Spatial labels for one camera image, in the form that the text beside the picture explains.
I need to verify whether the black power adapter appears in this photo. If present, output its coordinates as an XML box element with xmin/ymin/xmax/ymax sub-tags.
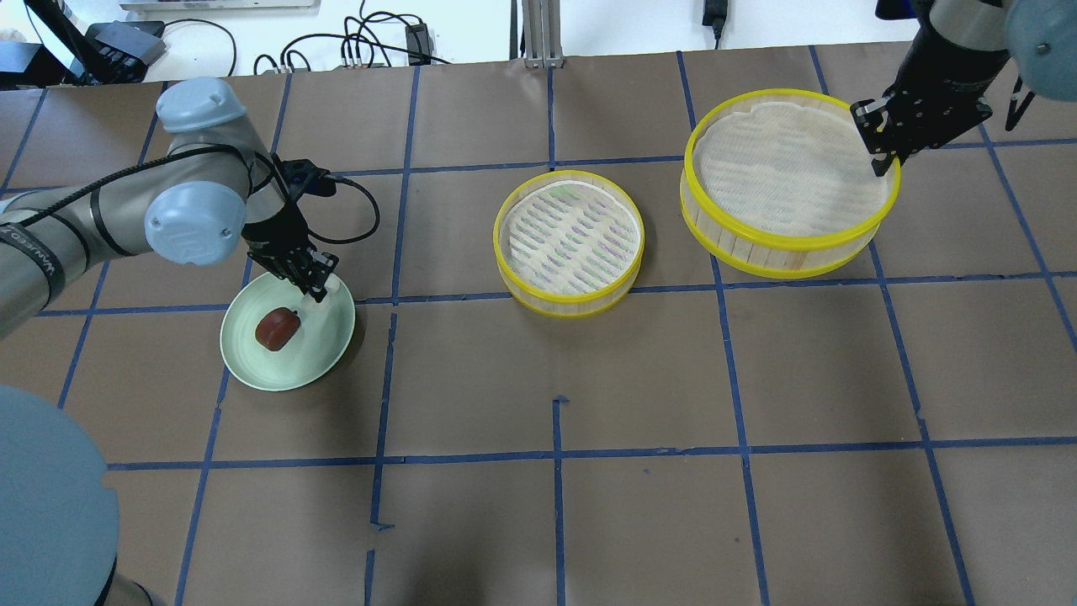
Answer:
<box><xmin>405</xmin><ymin>23</ymin><xmax>433</xmax><ymax>64</ymax></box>

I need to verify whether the yellow bamboo steamer layer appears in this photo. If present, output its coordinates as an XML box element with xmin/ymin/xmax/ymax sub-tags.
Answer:
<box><xmin>679</xmin><ymin>88</ymin><xmax>903</xmax><ymax>280</ymax></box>
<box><xmin>492</xmin><ymin>170</ymin><xmax>646</xmax><ymax>319</ymax></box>

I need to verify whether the aluminium frame post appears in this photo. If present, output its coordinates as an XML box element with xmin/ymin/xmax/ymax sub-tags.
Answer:
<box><xmin>522</xmin><ymin>0</ymin><xmax>565</xmax><ymax>70</ymax></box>

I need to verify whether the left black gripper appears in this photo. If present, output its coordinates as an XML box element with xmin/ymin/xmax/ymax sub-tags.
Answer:
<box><xmin>242</xmin><ymin>202</ymin><xmax>339</xmax><ymax>304</ymax></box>

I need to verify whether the black cable bundle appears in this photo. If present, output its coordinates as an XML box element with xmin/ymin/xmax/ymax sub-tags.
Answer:
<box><xmin>254</xmin><ymin>0</ymin><xmax>451</xmax><ymax>75</ymax></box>

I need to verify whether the brown bun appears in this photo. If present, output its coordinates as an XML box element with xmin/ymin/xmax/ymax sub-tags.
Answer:
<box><xmin>254</xmin><ymin>306</ymin><xmax>300</xmax><ymax>352</ymax></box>

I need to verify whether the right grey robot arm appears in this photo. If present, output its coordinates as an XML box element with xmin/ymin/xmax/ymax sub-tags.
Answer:
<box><xmin>850</xmin><ymin>1</ymin><xmax>1076</xmax><ymax>177</ymax></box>

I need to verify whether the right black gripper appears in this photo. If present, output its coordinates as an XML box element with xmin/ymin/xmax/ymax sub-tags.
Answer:
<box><xmin>850</xmin><ymin>85</ymin><xmax>993</xmax><ymax>178</ymax></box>

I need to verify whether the black device on stand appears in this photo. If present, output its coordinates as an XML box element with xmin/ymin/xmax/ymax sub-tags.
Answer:
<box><xmin>1</xmin><ymin>1</ymin><xmax>166</xmax><ymax>91</ymax></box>

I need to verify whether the white steamed bun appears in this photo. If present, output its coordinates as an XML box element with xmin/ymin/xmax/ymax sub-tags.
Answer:
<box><xmin>293</xmin><ymin>274</ymin><xmax>353</xmax><ymax>323</ymax></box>

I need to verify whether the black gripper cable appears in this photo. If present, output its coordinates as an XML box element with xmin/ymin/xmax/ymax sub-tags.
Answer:
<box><xmin>269</xmin><ymin>157</ymin><xmax>381</xmax><ymax>245</ymax></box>

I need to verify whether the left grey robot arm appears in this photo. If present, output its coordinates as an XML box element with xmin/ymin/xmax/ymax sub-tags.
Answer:
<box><xmin>3</xmin><ymin>77</ymin><xmax>338</xmax><ymax>605</ymax></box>

